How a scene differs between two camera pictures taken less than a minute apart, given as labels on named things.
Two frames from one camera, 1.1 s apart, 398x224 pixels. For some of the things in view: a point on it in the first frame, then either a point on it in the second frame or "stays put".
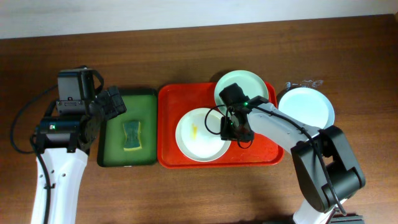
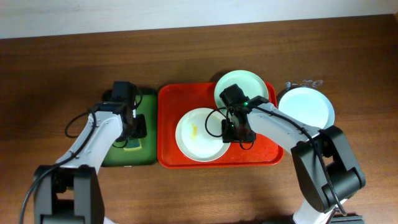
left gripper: [104, 107] → [138, 130]
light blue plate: [309, 105] stays put
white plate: [198, 135] stays put
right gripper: [236, 134] stays put
